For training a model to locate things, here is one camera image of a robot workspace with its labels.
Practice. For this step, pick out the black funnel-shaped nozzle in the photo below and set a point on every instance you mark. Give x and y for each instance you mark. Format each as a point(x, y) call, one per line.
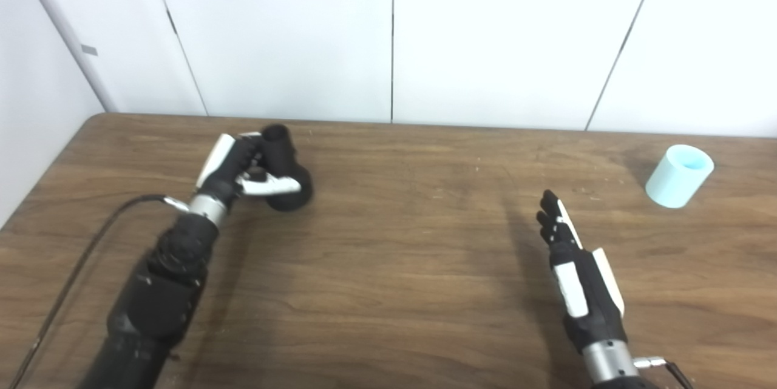
point(285, 158)

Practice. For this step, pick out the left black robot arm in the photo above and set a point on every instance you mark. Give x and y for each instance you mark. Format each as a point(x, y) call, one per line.
point(164, 292)

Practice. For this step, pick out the white wall corner trim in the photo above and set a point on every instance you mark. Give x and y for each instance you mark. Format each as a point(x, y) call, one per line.
point(67, 34)

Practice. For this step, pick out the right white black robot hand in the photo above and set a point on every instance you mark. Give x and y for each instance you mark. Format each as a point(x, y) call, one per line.
point(592, 298)

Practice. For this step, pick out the small gray wall label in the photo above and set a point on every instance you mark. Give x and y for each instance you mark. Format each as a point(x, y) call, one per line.
point(89, 50)

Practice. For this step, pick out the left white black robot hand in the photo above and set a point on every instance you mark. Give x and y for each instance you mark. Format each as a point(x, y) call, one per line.
point(227, 167)

